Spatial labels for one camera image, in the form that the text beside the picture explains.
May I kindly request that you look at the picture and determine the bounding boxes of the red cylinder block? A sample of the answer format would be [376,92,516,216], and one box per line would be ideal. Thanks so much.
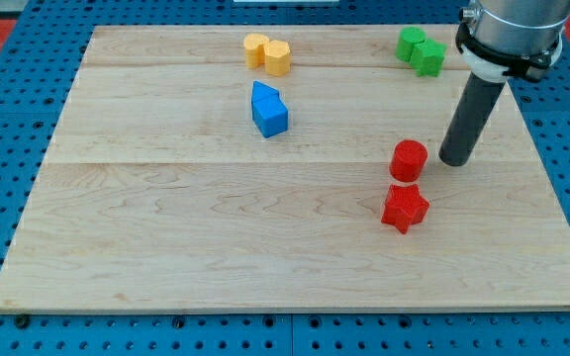
[389,139,428,183]

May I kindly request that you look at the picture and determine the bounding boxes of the green star block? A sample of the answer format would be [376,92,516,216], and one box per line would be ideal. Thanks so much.
[410,39,447,77]

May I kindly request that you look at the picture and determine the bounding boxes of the red star block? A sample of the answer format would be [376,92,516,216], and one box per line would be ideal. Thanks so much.
[381,184,429,234]

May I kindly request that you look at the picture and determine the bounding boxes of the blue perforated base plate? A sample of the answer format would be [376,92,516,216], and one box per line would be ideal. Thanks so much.
[0,0,570,355]

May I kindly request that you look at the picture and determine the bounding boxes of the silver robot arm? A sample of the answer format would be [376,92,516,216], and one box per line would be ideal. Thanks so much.
[455,0,570,83]

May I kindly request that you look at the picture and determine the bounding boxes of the yellow heart block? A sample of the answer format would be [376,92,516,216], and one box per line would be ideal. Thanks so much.
[243,33,270,69]

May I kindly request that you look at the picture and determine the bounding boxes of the wooden board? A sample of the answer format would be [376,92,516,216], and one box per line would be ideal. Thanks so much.
[0,26,570,314]

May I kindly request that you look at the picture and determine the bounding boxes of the blue cube block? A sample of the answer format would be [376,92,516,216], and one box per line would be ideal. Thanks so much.
[251,96,289,138]

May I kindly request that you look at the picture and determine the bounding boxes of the blue triangle block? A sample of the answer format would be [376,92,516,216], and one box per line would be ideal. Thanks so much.
[251,81,280,103]

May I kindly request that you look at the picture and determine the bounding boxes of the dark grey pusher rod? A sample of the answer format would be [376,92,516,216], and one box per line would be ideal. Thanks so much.
[438,72,505,167]

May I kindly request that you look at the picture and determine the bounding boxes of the yellow hexagon block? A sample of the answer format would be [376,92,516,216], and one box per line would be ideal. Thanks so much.
[264,40,291,76]

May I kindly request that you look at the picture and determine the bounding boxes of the green cylinder block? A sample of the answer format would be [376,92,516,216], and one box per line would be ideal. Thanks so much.
[395,27,427,62]

